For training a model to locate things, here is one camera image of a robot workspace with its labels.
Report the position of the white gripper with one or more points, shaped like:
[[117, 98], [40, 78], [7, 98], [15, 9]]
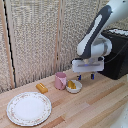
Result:
[[87, 65]]

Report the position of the white bowl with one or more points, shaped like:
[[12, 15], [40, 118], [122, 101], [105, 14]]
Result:
[[76, 88]]

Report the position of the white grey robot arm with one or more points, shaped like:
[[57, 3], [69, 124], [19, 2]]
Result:
[[100, 20]]

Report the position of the yellow hot dog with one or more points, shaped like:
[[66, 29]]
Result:
[[71, 84]]

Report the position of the white plate with floral rim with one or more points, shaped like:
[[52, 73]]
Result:
[[29, 108]]

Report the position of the pink mug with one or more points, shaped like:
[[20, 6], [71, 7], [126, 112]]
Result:
[[60, 81]]

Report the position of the black box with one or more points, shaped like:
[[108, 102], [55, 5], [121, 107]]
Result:
[[117, 56]]

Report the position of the wooden screen post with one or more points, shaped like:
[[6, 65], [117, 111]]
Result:
[[7, 43], [60, 36]]

